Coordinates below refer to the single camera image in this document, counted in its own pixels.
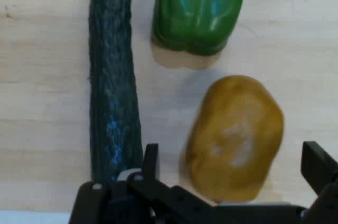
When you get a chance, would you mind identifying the green bell pepper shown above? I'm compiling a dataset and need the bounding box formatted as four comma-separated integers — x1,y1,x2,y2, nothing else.
152,0,249,56

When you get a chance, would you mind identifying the dark green cucumber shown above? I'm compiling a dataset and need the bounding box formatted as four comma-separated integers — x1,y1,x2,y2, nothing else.
88,0,145,182

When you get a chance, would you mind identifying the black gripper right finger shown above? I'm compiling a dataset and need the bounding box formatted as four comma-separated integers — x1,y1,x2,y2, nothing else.
301,141,338,224

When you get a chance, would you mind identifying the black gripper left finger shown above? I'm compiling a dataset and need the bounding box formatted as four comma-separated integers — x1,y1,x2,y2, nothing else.
69,143,220,224

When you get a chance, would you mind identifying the yellow-brown potato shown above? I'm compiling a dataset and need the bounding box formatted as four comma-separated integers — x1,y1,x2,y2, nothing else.
180,74,285,201

